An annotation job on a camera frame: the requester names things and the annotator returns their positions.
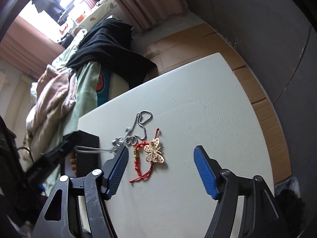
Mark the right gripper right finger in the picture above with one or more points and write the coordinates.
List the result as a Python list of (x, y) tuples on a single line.
[(260, 217)]

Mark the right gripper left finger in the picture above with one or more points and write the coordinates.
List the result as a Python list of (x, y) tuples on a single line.
[(60, 216)]

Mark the gold butterfly brooch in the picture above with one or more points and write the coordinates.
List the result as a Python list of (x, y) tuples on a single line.
[(153, 154)]

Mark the black jewelry box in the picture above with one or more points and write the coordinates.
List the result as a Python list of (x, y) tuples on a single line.
[(79, 164)]

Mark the pink fleece blanket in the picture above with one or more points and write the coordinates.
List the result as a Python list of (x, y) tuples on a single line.
[(55, 98)]

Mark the green bed sheet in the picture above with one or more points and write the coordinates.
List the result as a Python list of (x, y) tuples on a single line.
[(86, 95)]

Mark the left pink curtain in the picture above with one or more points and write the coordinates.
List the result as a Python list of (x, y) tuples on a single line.
[(27, 49)]

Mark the black knitted garment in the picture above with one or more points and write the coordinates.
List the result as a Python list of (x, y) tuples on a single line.
[(109, 44)]

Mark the flattened cardboard on floor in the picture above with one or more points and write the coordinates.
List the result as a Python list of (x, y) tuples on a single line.
[(211, 97)]

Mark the dark grey wardrobe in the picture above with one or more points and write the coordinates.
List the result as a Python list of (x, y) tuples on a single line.
[(277, 39)]

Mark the white patterned pillow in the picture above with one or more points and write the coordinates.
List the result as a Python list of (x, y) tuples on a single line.
[(97, 13)]

